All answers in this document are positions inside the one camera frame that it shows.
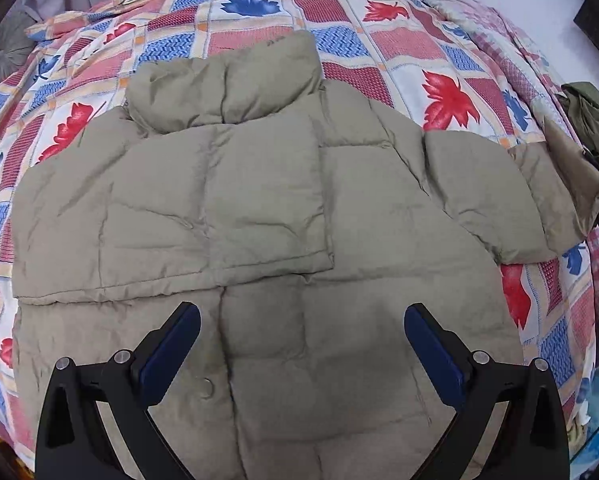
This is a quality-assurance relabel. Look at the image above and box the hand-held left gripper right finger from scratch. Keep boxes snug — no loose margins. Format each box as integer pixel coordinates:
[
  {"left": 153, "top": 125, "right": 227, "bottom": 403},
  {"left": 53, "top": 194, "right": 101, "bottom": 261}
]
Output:
[{"left": 403, "top": 303, "right": 571, "bottom": 480}]

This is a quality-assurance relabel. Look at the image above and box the pink floral quilt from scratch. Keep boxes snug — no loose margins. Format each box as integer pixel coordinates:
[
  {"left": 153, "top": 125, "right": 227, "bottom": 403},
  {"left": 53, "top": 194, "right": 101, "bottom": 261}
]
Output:
[{"left": 419, "top": 0, "right": 577, "bottom": 111}]

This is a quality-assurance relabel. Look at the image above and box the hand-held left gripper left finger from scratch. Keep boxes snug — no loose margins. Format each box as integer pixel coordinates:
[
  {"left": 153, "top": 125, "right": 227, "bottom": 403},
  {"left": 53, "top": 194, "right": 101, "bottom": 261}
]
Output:
[{"left": 34, "top": 302, "right": 202, "bottom": 480}]

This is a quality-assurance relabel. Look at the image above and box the olive green garment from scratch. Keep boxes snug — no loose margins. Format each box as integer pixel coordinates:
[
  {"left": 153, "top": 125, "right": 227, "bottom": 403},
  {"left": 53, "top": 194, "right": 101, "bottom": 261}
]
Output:
[{"left": 558, "top": 82, "right": 599, "bottom": 166}]

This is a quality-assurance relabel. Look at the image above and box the khaki puffer jacket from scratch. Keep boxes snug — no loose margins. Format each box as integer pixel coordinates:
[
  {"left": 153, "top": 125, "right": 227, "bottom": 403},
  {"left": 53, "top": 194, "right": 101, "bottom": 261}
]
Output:
[{"left": 10, "top": 30, "right": 599, "bottom": 480}]

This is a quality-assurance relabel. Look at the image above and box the grey round cushion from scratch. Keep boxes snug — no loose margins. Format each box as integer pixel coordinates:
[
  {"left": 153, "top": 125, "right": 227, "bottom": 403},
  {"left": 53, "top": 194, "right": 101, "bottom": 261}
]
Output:
[{"left": 0, "top": 7, "right": 43, "bottom": 93}]

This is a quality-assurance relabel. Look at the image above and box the blue printed bag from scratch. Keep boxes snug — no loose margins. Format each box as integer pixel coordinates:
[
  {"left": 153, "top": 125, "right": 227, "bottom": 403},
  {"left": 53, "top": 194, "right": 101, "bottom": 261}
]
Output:
[{"left": 572, "top": 362, "right": 599, "bottom": 461}]

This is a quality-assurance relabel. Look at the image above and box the maple leaf checked quilt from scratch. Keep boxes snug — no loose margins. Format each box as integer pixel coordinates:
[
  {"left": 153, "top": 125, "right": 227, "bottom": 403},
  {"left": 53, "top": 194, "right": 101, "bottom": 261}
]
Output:
[{"left": 0, "top": 0, "right": 599, "bottom": 471}]

